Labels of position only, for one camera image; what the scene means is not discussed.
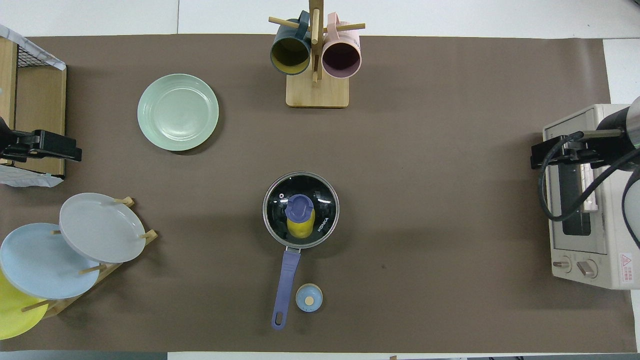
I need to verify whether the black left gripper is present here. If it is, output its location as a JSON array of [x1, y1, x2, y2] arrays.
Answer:
[[0, 117, 83, 163]]

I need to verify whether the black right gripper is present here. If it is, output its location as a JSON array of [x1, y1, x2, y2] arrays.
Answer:
[[531, 106, 638, 170]]

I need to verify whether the glass pot lid blue knob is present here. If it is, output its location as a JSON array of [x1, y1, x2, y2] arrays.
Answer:
[[263, 172, 340, 249]]

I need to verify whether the yellow lemon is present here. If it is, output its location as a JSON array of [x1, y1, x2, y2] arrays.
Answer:
[[286, 207, 317, 241]]

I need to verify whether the grey plate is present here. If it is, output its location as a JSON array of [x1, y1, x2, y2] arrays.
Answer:
[[59, 193, 147, 264]]

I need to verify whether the light blue plate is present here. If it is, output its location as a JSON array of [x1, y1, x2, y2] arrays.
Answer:
[[0, 223, 101, 300]]

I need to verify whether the light green plate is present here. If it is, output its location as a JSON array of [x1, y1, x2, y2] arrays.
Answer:
[[137, 73, 220, 152]]

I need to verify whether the wooden plate rack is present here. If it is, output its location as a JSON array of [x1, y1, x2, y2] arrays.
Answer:
[[21, 196, 159, 319]]

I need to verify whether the yellow plate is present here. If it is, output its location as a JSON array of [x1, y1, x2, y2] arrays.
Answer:
[[0, 270, 49, 341]]

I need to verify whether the white patterned cloth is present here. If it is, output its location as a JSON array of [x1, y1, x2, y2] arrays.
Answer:
[[0, 165, 64, 189], [0, 24, 67, 71]]

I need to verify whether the beige toaster oven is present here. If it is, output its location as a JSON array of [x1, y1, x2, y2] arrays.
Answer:
[[543, 104, 640, 290]]

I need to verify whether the brown paper table mat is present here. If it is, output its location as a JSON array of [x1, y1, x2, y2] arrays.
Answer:
[[0, 34, 638, 353]]

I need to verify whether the pink mug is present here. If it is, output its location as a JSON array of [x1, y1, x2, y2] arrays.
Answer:
[[321, 12, 362, 79]]

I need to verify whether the wooden mug tree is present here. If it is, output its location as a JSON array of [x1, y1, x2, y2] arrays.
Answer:
[[268, 0, 366, 109]]

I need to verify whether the dark teal mug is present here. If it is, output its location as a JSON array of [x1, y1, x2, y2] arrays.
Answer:
[[270, 11, 312, 76]]

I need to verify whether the round blue kitchen timer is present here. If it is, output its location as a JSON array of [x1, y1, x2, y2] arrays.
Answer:
[[295, 283, 323, 313]]

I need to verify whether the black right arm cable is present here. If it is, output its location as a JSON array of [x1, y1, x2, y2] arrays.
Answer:
[[538, 129, 640, 222]]

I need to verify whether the wooden shelf with wire frame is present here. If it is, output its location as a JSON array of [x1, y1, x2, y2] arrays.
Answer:
[[0, 37, 67, 179]]

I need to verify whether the dark pot with purple handle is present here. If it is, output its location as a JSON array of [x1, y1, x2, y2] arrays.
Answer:
[[262, 171, 340, 331]]

